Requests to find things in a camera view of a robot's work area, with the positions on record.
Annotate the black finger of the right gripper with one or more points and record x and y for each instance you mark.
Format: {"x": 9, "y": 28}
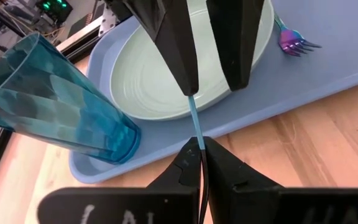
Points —
{"x": 172, "y": 40}
{"x": 236, "y": 40}

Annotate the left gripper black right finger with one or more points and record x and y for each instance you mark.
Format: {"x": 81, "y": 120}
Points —
{"x": 259, "y": 202}

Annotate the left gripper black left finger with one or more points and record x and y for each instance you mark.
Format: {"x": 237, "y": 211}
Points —
{"x": 120, "y": 205}

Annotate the pale green ceramic plate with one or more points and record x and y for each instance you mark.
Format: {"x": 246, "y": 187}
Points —
{"x": 148, "y": 84}

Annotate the iridescent ornate metal fork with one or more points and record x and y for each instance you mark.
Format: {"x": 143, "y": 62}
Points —
{"x": 291, "y": 40}

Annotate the blue transparent faceted cup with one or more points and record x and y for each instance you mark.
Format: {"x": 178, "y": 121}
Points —
{"x": 57, "y": 102}

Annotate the light blue plastic tray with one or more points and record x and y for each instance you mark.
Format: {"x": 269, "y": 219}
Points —
{"x": 291, "y": 77}

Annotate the black device with green lights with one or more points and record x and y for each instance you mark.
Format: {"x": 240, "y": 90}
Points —
{"x": 54, "y": 9}

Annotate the white perforated metal bracket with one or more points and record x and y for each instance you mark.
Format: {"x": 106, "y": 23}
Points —
{"x": 107, "y": 21}

